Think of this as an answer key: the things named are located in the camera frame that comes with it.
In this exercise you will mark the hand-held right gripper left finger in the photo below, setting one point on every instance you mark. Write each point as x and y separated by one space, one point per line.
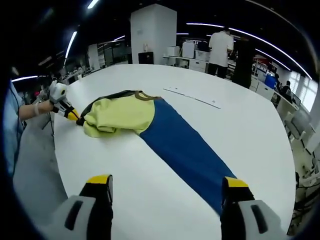
82 217

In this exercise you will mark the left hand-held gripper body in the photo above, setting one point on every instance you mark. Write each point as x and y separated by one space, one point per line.
58 91

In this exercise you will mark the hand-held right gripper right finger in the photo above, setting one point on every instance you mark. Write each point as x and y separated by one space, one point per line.
245 220

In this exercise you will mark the yellow blue grey garment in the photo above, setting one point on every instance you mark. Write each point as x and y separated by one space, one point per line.
120 112

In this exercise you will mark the person's left hand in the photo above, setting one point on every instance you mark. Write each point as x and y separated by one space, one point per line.
47 107

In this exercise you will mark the ceiling light strip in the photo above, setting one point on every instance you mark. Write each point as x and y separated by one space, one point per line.
71 43
93 3
260 43
25 78

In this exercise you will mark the person's light blue shirt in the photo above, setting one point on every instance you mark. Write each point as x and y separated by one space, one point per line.
11 130

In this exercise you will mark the black cabinet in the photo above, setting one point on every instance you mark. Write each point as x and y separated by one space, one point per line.
145 58

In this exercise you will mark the white office chair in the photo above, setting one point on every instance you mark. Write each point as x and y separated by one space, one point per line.
298 122

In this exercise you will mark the white flat strip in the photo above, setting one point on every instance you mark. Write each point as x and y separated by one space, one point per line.
200 98

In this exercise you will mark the white desk row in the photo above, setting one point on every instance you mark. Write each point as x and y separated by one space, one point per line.
262 91

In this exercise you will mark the white appliance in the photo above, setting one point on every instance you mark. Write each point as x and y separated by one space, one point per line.
188 50

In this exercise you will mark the blue storage box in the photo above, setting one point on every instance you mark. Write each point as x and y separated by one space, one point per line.
270 81

